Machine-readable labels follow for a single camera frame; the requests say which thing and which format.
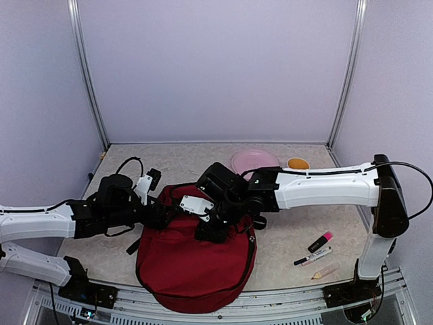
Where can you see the pink highlighter black cap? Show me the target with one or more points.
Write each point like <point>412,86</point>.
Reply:
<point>321,241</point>

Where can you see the pink plastic plate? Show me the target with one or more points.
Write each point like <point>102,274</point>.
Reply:
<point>252,159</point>

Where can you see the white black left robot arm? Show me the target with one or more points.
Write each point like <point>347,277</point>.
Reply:
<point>114,209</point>

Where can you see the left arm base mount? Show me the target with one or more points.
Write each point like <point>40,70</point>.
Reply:
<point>98,295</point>

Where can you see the white pen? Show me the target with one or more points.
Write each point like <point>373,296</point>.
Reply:
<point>316,258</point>

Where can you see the aluminium corner post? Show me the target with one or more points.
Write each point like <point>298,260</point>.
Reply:
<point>77,30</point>
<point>350,72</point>

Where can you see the red student backpack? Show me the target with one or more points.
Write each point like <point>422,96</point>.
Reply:
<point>191,276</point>

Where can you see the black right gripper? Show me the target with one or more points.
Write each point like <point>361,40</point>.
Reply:
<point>208,235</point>

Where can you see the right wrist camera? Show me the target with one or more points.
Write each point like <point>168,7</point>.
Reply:
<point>199,207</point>

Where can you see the aluminium front rail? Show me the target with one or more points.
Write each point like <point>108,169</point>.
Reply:
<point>385,300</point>

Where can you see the patterned mug orange inside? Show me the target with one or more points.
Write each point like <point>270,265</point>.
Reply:
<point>298,163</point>

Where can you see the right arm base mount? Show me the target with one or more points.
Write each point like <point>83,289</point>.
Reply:
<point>350,292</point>

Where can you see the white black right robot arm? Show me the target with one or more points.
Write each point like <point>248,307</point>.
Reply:
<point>272,189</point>

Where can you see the blue capped marker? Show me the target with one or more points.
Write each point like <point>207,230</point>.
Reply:
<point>300,261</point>

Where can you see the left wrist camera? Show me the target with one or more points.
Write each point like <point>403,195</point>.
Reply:
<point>155,176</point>

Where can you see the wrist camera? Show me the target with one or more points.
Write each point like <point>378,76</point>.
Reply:
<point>199,207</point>
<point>155,176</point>

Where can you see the right aluminium corner post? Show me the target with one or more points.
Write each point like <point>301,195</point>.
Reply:
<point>350,72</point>

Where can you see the left aluminium corner post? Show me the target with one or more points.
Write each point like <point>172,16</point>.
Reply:
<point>77,30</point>

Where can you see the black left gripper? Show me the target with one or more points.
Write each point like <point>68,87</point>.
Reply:
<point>160,223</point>

